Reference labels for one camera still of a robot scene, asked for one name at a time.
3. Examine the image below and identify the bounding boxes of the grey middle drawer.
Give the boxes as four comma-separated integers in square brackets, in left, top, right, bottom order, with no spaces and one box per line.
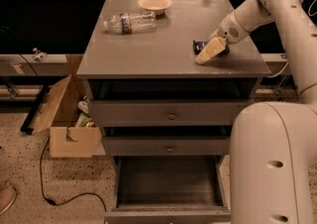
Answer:
[102,126,232,157]

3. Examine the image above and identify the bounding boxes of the black floor cable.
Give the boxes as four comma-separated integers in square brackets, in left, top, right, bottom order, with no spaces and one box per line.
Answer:
[39,137,108,224]

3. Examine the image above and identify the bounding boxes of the small clear object on rail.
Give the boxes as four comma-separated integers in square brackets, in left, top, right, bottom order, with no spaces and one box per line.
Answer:
[33,48,48,61]

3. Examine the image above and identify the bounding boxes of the grey bottom drawer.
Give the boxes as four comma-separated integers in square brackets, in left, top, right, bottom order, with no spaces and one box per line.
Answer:
[106,156,231,224]

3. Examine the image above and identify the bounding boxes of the grey top drawer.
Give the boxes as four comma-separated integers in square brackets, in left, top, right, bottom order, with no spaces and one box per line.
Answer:
[87,79,256,128]

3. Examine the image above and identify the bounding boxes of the black metal frame leg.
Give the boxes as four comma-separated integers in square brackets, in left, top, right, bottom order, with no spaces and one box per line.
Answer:
[20,84,50,135]

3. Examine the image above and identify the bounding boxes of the open cardboard box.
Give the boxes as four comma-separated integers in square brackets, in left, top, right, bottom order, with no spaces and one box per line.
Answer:
[33,56,101,158]

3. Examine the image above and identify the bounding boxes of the clear plastic water bottle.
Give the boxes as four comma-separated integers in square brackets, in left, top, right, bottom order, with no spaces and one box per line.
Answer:
[103,11,157,35]

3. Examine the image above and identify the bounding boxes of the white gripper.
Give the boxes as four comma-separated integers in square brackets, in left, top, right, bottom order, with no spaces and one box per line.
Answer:
[196,11,252,64]

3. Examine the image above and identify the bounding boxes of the grey drawer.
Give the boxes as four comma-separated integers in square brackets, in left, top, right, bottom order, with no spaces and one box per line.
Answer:
[106,156,231,224]
[87,79,256,128]
[102,126,232,157]

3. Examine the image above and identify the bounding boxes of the brown shoe tip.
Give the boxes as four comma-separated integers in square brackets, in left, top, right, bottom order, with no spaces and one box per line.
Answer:
[0,186,17,215]

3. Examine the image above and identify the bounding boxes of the items inside cardboard box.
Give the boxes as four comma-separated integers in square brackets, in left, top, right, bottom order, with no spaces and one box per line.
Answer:
[75,97,94,128]

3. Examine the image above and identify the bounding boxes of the blue rxbar blueberry bar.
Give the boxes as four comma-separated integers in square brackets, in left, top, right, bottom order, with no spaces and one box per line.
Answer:
[192,41,230,56]

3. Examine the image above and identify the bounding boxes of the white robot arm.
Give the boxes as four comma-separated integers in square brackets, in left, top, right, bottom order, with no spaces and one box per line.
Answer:
[196,0,317,224]

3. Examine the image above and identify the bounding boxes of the grey drawer cabinet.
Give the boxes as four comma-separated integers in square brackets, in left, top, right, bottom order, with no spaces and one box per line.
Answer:
[76,0,272,224]

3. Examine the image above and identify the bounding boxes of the cream ceramic bowl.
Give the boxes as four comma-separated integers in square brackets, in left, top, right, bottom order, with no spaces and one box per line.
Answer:
[138,0,172,16]

